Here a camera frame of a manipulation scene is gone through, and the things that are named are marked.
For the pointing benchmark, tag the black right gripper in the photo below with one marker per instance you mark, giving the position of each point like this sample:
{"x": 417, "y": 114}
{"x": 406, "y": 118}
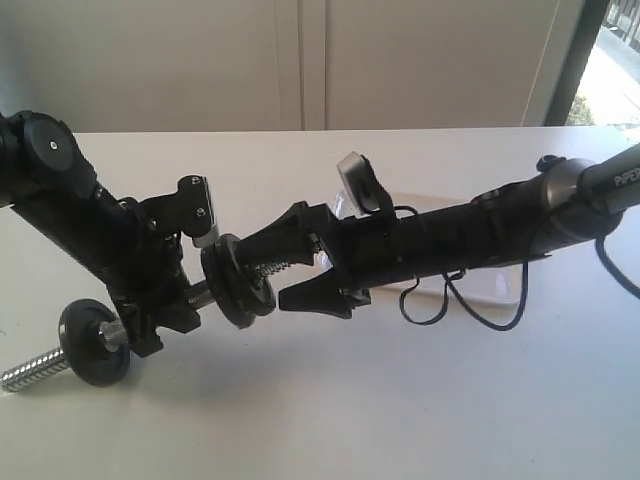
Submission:
{"x": 364, "y": 252}

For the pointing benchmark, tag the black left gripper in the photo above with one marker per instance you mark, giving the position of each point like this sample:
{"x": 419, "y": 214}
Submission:
{"x": 147, "y": 283}

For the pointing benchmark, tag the chrome dumbbell bar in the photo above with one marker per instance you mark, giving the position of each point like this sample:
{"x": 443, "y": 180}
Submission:
{"x": 53, "y": 362}

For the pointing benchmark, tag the black weight plate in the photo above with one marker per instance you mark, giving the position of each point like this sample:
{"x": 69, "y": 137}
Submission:
{"x": 261, "y": 298}
{"x": 85, "y": 348}
{"x": 226, "y": 280}

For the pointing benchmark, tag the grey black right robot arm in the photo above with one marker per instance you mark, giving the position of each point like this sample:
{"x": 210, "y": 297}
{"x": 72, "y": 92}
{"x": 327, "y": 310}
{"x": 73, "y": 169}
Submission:
{"x": 568, "y": 202}

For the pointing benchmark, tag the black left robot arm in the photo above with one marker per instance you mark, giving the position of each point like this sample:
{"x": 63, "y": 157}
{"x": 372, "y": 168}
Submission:
{"x": 46, "y": 180}

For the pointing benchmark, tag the white plastic tray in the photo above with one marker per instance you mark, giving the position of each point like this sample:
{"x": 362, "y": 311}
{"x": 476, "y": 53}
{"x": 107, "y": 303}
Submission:
{"x": 499, "y": 287}

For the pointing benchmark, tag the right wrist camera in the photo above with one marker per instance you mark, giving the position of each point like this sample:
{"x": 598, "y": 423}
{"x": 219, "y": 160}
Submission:
{"x": 362, "y": 186}

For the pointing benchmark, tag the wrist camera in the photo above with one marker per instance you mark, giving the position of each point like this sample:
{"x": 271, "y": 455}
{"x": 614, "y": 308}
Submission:
{"x": 362, "y": 186}
{"x": 195, "y": 212}

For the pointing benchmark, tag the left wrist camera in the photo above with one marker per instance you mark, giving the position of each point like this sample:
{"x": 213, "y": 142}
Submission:
{"x": 195, "y": 212}

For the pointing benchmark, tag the dark window frame post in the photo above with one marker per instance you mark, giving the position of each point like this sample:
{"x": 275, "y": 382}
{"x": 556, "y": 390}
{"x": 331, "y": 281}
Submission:
{"x": 582, "y": 41}

